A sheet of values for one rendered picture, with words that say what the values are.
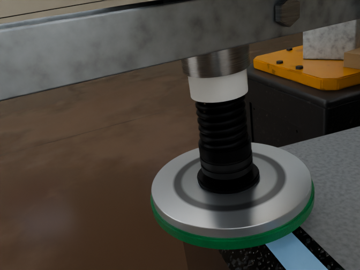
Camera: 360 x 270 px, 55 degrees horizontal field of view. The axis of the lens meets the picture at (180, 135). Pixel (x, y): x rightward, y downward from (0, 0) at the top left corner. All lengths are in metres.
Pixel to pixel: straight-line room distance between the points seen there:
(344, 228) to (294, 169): 0.09
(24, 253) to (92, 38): 1.77
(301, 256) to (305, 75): 0.87
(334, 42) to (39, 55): 1.21
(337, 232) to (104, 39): 0.35
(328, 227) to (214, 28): 0.29
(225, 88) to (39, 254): 1.66
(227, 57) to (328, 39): 1.04
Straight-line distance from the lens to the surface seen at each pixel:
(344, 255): 0.45
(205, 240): 0.40
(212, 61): 0.38
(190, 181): 0.48
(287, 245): 0.49
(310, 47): 1.43
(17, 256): 2.01
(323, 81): 1.20
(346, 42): 1.39
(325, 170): 0.60
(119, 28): 0.30
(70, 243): 1.93
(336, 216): 0.51
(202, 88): 0.39
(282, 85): 1.29
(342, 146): 0.68
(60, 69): 0.29
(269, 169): 0.49
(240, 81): 0.40
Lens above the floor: 1.13
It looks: 24 degrees down
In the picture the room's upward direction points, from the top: 9 degrees counter-clockwise
